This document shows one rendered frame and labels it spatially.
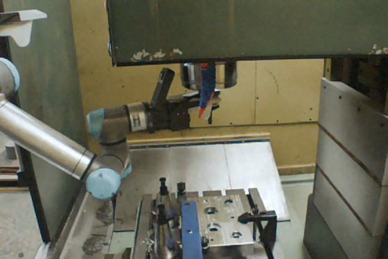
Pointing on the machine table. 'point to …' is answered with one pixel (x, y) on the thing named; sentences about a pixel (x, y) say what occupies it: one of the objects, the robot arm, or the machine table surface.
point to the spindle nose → (222, 82)
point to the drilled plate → (239, 246)
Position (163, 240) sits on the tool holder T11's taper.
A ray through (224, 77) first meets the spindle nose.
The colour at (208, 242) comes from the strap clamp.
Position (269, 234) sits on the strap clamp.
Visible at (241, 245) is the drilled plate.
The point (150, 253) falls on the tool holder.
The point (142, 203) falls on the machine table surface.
